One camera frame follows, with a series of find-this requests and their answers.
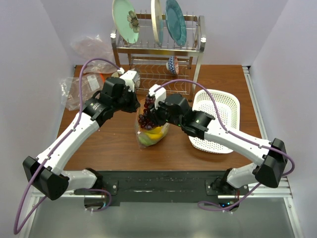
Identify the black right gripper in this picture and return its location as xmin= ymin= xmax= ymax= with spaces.
xmin=148 ymin=96 xmax=184 ymax=127

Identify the dark red grape bunch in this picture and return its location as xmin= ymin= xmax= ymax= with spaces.
xmin=138 ymin=96 xmax=155 ymax=130

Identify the yellow banana bunch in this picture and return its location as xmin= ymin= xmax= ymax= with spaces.
xmin=145 ymin=126 xmax=165 ymax=141

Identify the green cabbage toy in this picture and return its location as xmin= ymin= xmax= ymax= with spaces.
xmin=137 ymin=134 xmax=157 ymax=147

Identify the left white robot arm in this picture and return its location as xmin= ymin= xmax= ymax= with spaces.
xmin=23 ymin=71 xmax=140 ymax=200

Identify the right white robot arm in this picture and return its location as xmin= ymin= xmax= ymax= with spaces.
xmin=148 ymin=94 xmax=288 ymax=195

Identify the crumpled clear bag at back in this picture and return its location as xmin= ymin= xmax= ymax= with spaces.
xmin=71 ymin=35 xmax=117 ymax=74

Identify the cream enamel mug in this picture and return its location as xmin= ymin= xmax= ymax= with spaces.
xmin=112 ymin=72 xmax=120 ymax=77

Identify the steel two-tier dish rack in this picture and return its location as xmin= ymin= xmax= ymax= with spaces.
xmin=110 ymin=12 xmax=207 ymax=101

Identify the blue white patterned bowl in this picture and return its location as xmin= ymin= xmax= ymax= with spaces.
xmin=166 ymin=56 xmax=179 ymax=75

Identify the white perforated plastic basket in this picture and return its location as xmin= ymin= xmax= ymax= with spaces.
xmin=189 ymin=89 xmax=240 ymax=154

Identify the mint green floral plate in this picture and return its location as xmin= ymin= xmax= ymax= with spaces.
xmin=112 ymin=0 xmax=140 ymax=44

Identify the teal blue plate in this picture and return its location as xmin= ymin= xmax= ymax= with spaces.
xmin=165 ymin=0 xmax=187 ymax=47

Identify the cream rimmed plate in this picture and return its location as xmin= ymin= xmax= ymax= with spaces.
xmin=151 ymin=0 xmax=163 ymax=47

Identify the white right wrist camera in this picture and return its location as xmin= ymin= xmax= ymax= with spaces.
xmin=149 ymin=84 xmax=166 ymax=109

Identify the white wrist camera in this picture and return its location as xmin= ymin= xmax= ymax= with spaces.
xmin=149 ymin=84 xmax=166 ymax=109
xmin=119 ymin=70 xmax=141 ymax=88

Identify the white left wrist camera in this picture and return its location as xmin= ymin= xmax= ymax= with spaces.
xmin=119 ymin=70 xmax=141 ymax=88

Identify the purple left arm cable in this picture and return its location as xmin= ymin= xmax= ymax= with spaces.
xmin=13 ymin=57 xmax=124 ymax=235

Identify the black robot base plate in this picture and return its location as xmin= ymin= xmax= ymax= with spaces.
xmin=73 ymin=170 xmax=250 ymax=208

